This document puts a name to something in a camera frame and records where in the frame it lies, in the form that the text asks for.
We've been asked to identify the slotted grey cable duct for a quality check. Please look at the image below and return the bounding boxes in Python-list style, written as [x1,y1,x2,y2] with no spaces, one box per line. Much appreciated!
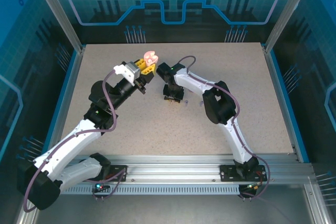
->
[41,184,241,195]

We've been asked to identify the right connector board with LEDs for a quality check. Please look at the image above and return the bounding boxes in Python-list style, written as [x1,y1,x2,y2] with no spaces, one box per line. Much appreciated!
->
[240,182,263,192]

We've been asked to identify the aluminium lower frame tray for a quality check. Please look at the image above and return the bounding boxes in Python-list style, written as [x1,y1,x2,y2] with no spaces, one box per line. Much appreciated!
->
[15,176,331,224]

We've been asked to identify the left aluminium frame post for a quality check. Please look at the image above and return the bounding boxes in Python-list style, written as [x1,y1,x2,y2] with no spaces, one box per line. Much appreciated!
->
[28,0,86,53]

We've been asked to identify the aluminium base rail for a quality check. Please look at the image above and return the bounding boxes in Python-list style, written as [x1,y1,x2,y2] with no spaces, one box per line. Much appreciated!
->
[35,154,314,185]

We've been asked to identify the pink earbud charging case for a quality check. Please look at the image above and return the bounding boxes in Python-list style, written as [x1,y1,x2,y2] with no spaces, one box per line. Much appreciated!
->
[142,50,160,65]

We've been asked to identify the connector board with leds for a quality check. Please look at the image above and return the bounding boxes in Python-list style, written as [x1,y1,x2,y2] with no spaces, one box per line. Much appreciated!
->
[240,182,263,192]
[91,179,110,193]

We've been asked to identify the left aluminium table side rail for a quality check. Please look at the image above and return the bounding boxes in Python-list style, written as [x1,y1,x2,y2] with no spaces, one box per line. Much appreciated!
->
[43,47,86,163]

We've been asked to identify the aluminium frame post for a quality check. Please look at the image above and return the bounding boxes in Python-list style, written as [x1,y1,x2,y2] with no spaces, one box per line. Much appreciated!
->
[28,0,86,53]
[263,0,318,53]

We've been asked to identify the right aluminium frame post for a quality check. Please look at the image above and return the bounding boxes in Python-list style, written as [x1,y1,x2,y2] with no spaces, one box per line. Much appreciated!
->
[263,0,318,53]

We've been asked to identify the left connector board with LEDs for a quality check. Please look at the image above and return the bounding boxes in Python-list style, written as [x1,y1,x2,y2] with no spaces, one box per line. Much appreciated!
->
[91,179,110,193]

